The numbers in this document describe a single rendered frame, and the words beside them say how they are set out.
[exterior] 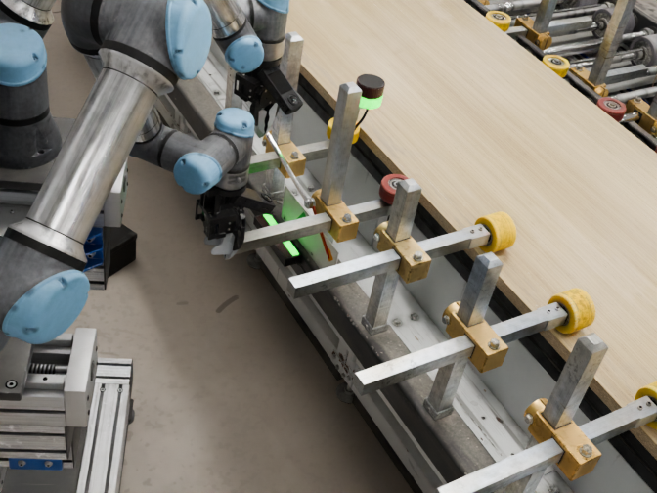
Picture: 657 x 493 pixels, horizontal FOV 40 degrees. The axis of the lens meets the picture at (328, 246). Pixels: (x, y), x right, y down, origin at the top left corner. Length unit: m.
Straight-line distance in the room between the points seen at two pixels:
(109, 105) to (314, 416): 1.61
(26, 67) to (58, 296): 0.57
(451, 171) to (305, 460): 0.95
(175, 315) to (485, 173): 1.21
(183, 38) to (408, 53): 1.40
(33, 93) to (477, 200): 0.99
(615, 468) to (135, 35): 1.18
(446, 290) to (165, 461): 0.96
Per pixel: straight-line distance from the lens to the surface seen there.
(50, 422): 1.51
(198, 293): 3.00
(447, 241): 1.85
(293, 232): 1.95
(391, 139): 2.21
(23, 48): 1.71
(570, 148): 2.37
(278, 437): 2.64
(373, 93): 1.86
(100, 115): 1.27
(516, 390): 1.98
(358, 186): 2.31
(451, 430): 1.85
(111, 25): 1.32
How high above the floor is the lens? 2.11
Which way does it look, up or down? 41 degrees down
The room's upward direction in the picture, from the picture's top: 11 degrees clockwise
